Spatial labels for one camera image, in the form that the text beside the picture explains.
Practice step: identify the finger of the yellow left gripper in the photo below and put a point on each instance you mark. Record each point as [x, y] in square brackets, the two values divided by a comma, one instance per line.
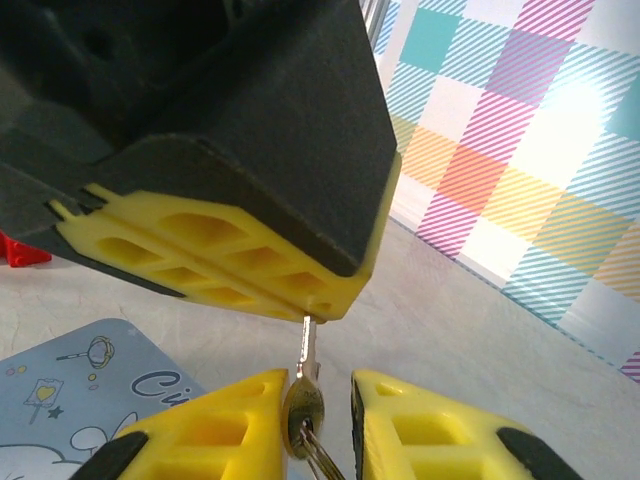
[145, 260]
[280, 250]

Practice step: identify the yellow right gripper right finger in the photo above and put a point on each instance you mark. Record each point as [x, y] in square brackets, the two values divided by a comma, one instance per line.
[425, 440]

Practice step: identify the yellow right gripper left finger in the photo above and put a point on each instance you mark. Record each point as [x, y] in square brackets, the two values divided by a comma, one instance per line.
[235, 425]

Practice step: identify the brass key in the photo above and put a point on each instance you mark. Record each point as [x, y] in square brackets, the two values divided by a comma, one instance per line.
[302, 400]

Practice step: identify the blue cartoon tin box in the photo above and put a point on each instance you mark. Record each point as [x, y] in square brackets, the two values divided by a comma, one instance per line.
[60, 380]

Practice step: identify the red plastic block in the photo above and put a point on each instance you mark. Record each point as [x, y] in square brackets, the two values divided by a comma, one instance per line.
[20, 255]

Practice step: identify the aluminium frame post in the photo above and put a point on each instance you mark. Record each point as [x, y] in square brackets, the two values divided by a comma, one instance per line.
[375, 15]

